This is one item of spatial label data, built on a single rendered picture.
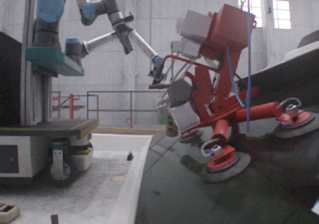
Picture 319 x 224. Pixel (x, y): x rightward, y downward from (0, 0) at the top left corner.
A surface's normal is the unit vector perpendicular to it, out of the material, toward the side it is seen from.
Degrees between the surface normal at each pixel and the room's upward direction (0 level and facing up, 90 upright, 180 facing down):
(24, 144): 90
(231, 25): 90
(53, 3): 98
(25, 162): 90
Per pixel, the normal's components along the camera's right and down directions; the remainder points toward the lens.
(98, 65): 0.02, 0.00
